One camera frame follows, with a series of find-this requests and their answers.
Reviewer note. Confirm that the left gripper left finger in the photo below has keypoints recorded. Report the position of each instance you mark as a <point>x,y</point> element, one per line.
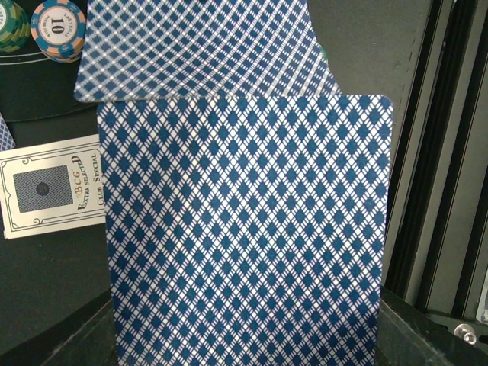
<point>91,337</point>

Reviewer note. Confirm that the round black poker mat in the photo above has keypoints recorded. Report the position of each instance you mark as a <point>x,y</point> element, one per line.
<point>34,87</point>

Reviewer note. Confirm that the white playing card box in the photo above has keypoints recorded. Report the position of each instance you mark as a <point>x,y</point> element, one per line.
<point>52,187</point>

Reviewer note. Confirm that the black aluminium mounting rail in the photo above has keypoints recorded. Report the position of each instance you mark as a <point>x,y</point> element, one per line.
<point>436,253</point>

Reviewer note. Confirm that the green chip stack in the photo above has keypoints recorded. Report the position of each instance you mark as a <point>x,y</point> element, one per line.
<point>15,27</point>

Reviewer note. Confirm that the blue chip stack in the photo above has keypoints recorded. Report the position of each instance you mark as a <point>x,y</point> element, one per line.
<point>58,29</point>

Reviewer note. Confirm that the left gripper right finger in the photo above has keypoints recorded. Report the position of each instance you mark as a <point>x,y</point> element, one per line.
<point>407,337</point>

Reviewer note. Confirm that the dealt card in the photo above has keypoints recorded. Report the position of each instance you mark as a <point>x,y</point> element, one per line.
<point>141,50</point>
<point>6,139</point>

